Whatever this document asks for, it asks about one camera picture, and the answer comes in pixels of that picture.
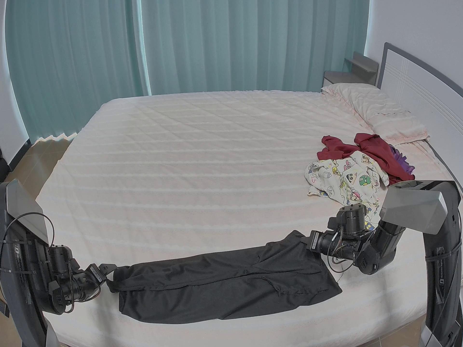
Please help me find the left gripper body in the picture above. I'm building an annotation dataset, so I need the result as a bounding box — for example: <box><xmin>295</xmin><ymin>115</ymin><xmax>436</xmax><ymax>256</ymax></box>
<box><xmin>74</xmin><ymin>264</ymin><xmax>108</xmax><ymax>290</ymax></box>

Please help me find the black T-shirt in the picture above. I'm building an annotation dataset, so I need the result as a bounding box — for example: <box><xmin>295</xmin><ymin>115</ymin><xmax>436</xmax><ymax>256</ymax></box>
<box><xmin>107</xmin><ymin>230</ymin><xmax>343</xmax><ymax>324</ymax></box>

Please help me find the bed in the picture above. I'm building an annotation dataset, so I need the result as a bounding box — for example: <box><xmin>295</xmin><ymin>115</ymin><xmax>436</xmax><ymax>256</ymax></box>
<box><xmin>0</xmin><ymin>43</ymin><xmax>463</xmax><ymax>347</ymax></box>

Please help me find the cream pillow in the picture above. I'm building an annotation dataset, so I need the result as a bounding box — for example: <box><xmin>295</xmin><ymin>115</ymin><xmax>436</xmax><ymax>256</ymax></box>
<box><xmin>321</xmin><ymin>82</ymin><xmax>431</xmax><ymax>145</ymax></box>

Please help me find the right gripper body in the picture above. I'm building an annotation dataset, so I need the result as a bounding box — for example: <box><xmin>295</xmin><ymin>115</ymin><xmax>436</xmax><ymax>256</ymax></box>
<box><xmin>302</xmin><ymin>230</ymin><xmax>342</xmax><ymax>257</ymax></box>

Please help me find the white printed pyjama top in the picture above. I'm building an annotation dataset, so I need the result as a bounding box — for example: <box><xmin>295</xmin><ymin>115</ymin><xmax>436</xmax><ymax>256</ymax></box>
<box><xmin>304</xmin><ymin>150</ymin><xmax>390</xmax><ymax>227</ymax></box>

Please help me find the blue-green curtain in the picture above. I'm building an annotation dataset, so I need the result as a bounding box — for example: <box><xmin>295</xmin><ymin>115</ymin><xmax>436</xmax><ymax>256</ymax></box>
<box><xmin>136</xmin><ymin>0</ymin><xmax>371</xmax><ymax>95</ymax></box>
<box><xmin>4</xmin><ymin>0</ymin><xmax>152</xmax><ymax>144</ymax></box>

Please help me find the purple garment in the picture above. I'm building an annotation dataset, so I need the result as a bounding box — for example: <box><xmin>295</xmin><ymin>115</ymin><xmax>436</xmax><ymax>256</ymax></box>
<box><xmin>391</xmin><ymin>147</ymin><xmax>416</xmax><ymax>176</ymax></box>

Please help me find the grey bedside table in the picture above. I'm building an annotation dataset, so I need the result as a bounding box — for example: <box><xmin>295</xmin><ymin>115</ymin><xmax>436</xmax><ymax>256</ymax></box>
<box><xmin>323</xmin><ymin>52</ymin><xmax>378</xmax><ymax>87</ymax></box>

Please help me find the dark red garment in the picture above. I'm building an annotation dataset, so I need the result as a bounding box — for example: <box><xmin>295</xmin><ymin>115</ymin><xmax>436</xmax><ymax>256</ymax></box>
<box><xmin>317</xmin><ymin>133</ymin><xmax>415</xmax><ymax>181</ymax></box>

